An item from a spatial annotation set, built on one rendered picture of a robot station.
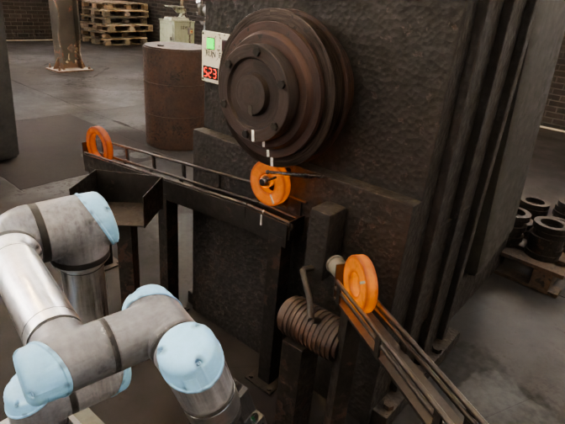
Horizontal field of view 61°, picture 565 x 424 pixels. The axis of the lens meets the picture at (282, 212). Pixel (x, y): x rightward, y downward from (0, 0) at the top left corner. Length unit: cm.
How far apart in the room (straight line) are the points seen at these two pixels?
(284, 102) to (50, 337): 92
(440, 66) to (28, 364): 115
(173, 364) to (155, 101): 392
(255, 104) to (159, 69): 297
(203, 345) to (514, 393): 180
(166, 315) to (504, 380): 183
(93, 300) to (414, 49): 102
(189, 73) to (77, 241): 344
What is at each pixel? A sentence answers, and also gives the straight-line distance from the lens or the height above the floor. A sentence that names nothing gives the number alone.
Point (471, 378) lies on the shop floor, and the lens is 226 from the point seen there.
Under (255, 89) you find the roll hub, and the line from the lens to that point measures 142.
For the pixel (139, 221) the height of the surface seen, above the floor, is 61.
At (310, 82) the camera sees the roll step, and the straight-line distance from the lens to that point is 138.
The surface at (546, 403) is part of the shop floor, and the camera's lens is 230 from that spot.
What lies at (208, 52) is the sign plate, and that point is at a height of 117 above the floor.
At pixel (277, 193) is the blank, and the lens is 157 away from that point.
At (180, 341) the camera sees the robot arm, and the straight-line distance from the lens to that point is 62.
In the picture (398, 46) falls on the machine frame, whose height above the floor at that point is 128.
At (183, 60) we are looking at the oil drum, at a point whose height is 80.
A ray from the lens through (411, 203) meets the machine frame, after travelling 143.
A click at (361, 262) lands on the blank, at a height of 78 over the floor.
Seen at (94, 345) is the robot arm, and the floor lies 98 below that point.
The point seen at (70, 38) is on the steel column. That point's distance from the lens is 845.
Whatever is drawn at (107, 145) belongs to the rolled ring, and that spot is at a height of 68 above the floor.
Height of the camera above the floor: 140
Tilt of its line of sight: 25 degrees down
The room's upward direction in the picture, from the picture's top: 5 degrees clockwise
